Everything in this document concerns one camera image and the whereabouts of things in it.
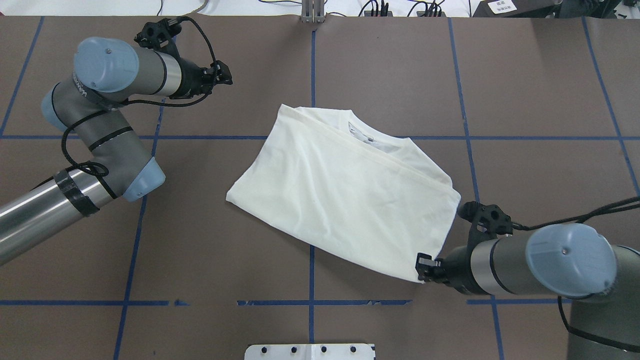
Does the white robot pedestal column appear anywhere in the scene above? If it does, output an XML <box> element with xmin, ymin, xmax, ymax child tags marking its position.
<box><xmin>244</xmin><ymin>342</ymin><xmax>377</xmax><ymax>360</ymax></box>

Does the aluminium frame post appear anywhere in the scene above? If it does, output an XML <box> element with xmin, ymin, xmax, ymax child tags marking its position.
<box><xmin>299</xmin><ymin>0</ymin><xmax>326</xmax><ymax>24</ymax></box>

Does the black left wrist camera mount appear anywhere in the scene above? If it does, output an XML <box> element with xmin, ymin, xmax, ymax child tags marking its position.
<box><xmin>134</xmin><ymin>18</ymin><xmax>182</xmax><ymax>59</ymax></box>

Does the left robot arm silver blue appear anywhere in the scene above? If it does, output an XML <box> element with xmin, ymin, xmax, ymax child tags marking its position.
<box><xmin>1</xmin><ymin>36</ymin><xmax>233</xmax><ymax>265</ymax></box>

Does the cream long sleeve shirt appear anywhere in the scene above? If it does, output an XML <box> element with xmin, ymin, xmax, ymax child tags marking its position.
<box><xmin>226</xmin><ymin>104</ymin><xmax>461</xmax><ymax>283</ymax></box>

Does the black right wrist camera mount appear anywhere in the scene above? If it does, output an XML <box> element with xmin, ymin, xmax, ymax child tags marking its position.
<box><xmin>457</xmin><ymin>201</ymin><xmax>514</xmax><ymax>248</ymax></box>

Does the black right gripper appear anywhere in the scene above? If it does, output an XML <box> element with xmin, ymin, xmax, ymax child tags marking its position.
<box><xmin>416</xmin><ymin>247</ymin><xmax>474</xmax><ymax>293</ymax></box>

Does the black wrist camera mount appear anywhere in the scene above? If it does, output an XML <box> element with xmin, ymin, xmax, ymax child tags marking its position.
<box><xmin>134</xmin><ymin>18</ymin><xmax>182</xmax><ymax>59</ymax></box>
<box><xmin>457</xmin><ymin>201</ymin><xmax>514</xmax><ymax>248</ymax></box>

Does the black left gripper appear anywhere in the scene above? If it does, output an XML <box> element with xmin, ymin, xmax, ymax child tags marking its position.
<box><xmin>177</xmin><ymin>60</ymin><xmax>234</xmax><ymax>98</ymax></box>

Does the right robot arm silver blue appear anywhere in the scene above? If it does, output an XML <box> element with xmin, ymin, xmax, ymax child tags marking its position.
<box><xmin>414</xmin><ymin>196</ymin><xmax>640</xmax><ymax>360</ymax></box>

